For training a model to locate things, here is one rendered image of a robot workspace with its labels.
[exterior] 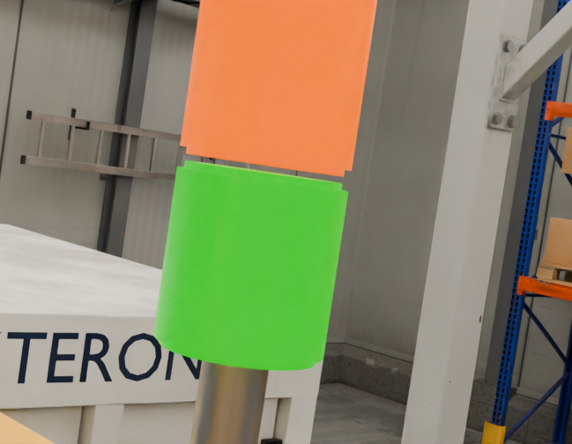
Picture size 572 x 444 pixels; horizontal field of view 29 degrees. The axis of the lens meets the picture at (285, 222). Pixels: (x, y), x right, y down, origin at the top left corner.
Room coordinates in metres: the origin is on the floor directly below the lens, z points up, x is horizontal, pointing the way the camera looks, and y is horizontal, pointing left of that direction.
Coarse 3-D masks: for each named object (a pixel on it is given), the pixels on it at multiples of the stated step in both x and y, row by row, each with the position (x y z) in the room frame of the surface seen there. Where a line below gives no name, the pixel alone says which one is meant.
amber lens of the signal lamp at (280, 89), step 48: (240, 0) 0.30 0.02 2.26; (288, 0) 0.29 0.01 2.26; (336, 0) 0.30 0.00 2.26; (240, 48) 0.30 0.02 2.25; (288, 48) 0.29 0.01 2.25; (336, 48) 0.30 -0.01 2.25; (192, 96) 0.31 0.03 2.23; (240, 96) 0.30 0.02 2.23; (288, 96) 0.29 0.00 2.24; (336, 96) 0.30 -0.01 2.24; (192, 144) 0.30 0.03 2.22; (240, 144) 0.30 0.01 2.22; (288, 144) 0.30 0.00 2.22; (336, 144) 0.30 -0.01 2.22
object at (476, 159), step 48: (480, 0) 2.86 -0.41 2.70; (528, 0) 2.87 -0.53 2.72; (480, 48) 2.84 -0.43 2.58; (480, 96) 2.83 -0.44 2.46; (480, 144) 2.81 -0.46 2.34; (480, 192) 2.82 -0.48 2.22; (480, 240) 2.84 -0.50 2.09; (432, 288) 2.87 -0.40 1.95; (480, 288) 2.86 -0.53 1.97; (432, 336) 2.85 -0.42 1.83; (432, 384) 2.84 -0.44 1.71; (432, 432) 2.82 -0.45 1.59
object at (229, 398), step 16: (208, 368) 0.31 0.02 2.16; (224, 368) 0.31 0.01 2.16; (240, 368) 0.31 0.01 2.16; (208, 384) 0.31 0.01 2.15; (224, 384) 0.31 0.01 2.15; (240, 384) 0.31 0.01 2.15; (256, 384) 0.31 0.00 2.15; (208, 400) 0.31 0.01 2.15; (224, 400) 0.31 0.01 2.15; (240, 400) 0.31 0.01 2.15; (256, 400) 0.31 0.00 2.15; (208, 416) 0.31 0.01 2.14; (224, 416) 0.31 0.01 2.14; (240, 416) 0.31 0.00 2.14; (256, 416) 0.31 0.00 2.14; (192, 432) 0.32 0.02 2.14; (208, 432) 0.31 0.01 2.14; (224, 432) 0.31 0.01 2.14; (240, 432) 0.31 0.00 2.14; (256, 432) 0.32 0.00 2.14
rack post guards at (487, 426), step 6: (486, 426) 8.79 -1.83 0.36; (492, 426) 8.75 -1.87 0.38; (498, 426) 8.71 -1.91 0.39; (504, 426) 8.73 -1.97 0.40; (486, 432) 8.78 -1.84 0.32; (492, 432) 8.74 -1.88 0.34; (498, 432) 8.71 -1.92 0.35; (504, 432) 8.74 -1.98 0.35; (486, 438) 8.78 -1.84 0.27; (492, 438) 8.74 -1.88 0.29; (498, 438) 8.71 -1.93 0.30
